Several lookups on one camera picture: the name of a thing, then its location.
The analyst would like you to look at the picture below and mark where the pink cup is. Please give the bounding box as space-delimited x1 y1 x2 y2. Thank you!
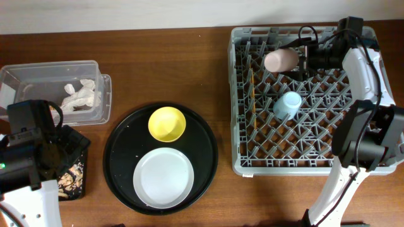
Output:
264 48 299 73

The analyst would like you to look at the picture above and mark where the light blue cup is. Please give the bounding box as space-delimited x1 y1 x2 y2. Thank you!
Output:
273 91 302 120

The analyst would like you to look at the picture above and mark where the wooden chopstick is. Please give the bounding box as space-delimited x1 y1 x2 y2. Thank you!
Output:
249 65 257 130

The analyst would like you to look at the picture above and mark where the yellow bowl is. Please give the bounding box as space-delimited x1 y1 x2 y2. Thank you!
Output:
148 107 186 143

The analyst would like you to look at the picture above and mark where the grey round plate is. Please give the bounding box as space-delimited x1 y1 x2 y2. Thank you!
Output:
133 148 194 209

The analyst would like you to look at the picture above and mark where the white tissue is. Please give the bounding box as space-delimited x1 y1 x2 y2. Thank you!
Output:
60 79 101 112

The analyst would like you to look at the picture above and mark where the peanut shells and rice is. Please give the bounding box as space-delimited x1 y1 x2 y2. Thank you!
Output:
58 161 85 201

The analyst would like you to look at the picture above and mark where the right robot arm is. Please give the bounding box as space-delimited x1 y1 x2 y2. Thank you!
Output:
297 16 403 226

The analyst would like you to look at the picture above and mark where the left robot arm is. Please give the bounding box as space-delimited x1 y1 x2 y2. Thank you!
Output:
1 100 91 226

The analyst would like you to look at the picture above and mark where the grey dishwasher rack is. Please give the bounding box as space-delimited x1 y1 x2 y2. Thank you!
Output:
228 26 352 177

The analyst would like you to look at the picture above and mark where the round black serving tray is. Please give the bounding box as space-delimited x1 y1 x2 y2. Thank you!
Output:
103 102 218 216

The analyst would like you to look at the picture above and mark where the clear plastic bin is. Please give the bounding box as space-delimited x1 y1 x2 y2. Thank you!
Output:
1 61 112 126

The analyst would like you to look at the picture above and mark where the black rectangular tray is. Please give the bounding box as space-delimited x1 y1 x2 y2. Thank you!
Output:
58 125 91 201

